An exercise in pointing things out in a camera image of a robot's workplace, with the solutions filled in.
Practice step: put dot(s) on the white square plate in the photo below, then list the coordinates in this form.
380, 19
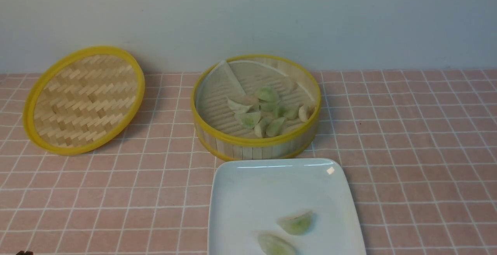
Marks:
248, 197

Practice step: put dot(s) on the green dumpling on plate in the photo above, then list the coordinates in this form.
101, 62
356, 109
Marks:
298, 223

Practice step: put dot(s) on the green dumpling plate front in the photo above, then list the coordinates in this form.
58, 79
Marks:
271, 244

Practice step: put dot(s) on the green dumpling steamer front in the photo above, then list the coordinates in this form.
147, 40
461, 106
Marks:
248, 120

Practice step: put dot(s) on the bamboo steamer basket yellow rim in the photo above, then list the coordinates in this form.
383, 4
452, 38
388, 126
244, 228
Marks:
231, 148

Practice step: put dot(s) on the pale dumpling in steamer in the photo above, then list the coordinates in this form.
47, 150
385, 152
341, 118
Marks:
243, 103

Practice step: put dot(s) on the green dumpling in steamer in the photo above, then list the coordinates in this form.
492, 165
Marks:
267, 94

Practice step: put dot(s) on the pale dumpling steamer right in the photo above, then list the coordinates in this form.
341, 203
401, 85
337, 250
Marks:
305, 112

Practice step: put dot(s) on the woven bamboo steamer lid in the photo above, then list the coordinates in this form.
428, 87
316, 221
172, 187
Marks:
84, 100

